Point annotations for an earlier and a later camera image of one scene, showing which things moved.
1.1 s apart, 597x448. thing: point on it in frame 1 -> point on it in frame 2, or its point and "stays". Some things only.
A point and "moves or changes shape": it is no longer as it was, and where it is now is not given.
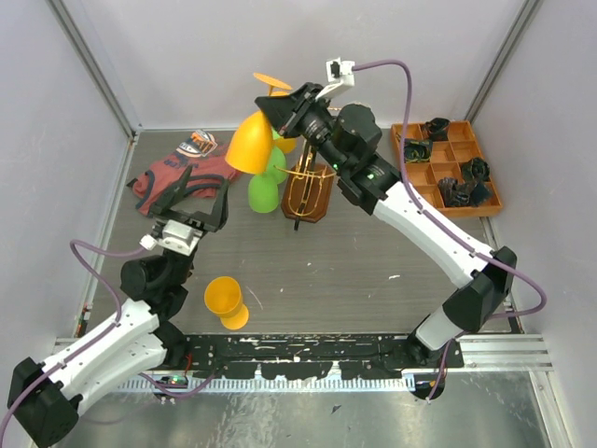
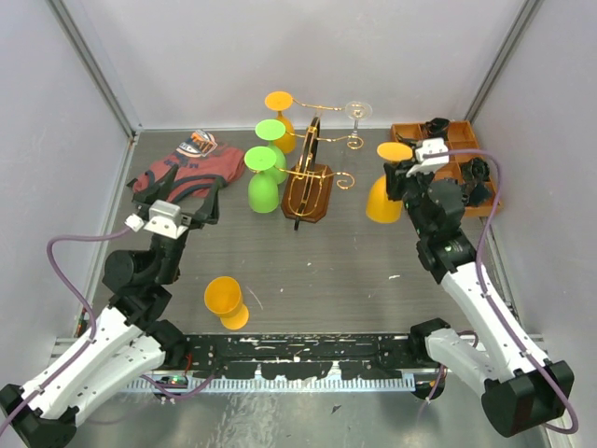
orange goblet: x=223 y=297 stays
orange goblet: x=249 y=148 moves or changes shape
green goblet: x=263 y=193 stays
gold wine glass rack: x=318 y=189 stays
